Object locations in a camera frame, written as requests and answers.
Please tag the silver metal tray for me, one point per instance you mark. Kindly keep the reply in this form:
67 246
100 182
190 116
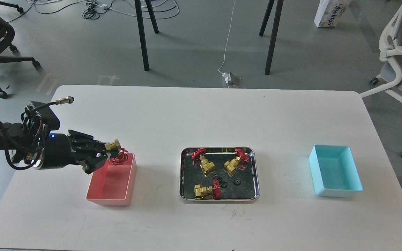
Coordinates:
218 175

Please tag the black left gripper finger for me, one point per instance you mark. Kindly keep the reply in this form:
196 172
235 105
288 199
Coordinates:
95 163
102 147

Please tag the black table leg left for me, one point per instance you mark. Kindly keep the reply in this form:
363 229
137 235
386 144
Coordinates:
140 24

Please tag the brass valve top right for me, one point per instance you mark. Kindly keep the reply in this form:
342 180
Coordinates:
238 162

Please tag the white power adapter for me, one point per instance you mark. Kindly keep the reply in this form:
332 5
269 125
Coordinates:
230 80

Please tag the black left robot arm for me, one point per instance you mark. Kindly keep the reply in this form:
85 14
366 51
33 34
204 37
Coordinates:
33 143

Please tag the brass valve bottom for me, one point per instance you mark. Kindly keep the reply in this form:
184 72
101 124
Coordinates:
201 192

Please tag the pink plastic box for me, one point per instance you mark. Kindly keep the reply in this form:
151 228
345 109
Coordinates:
113 185

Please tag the white cardboard box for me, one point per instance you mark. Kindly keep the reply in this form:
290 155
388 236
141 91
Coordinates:
329 12

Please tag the black table leg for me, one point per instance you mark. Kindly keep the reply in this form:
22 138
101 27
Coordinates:
274 32
140 24

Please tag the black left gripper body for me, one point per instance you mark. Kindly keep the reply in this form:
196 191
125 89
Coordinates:
75 148

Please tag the black cable bundle floor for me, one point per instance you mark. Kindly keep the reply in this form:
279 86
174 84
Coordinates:
94 9

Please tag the brass valve top left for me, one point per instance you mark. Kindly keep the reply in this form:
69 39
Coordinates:
199 160

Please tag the light blue plastic box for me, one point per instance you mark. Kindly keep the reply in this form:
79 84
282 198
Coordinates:
334 171

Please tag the brass valve red handle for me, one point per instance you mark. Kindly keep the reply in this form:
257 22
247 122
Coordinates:
118 155

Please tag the black table leg right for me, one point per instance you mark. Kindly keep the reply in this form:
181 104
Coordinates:
274 32

